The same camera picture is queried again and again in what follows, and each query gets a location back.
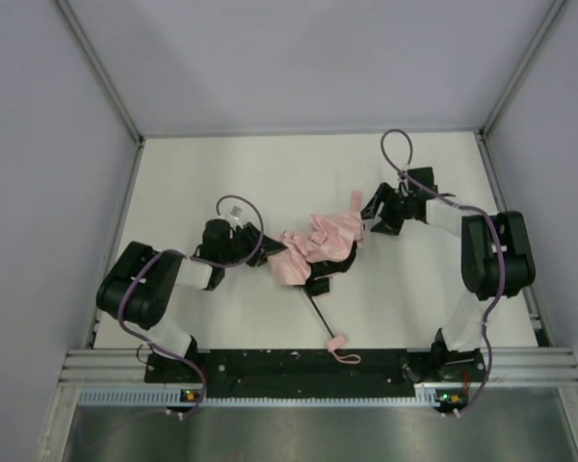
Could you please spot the aluminium frame post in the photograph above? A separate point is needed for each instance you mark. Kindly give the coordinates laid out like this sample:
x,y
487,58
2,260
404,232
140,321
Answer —
x,y
98,69
553,16

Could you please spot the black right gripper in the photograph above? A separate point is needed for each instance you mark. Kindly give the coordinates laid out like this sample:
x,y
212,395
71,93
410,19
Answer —
x,y
392,208

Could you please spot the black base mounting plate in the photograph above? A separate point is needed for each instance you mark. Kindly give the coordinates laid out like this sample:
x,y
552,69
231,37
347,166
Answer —
x,y
314,372

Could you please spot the aluminium frame rail front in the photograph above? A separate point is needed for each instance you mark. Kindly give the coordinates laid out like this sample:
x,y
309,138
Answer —
x,y
524,366

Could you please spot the aluminium frame post right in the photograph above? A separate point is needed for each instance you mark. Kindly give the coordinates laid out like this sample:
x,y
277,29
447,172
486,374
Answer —
x,y
553,16

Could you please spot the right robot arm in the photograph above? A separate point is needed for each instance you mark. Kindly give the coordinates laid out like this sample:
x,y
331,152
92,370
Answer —
x,y
496,261

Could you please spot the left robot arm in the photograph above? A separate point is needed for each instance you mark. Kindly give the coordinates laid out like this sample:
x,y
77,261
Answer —
x,y
138,288

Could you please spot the aluminium frame post left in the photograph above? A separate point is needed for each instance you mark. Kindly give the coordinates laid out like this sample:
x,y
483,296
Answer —
x,y
98,69

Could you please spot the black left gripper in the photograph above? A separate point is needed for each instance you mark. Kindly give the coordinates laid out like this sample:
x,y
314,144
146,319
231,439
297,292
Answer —
x,y
254,243

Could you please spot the grey slotted cable duct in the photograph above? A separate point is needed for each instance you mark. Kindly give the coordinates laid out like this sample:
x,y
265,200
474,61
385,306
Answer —
x,y
420,395

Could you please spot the pink and black folding umbrella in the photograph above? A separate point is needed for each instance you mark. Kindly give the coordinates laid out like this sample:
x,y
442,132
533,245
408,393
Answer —
x,y
330,239

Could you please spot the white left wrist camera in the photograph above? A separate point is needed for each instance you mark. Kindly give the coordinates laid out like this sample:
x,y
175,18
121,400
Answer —
x,y
235,213

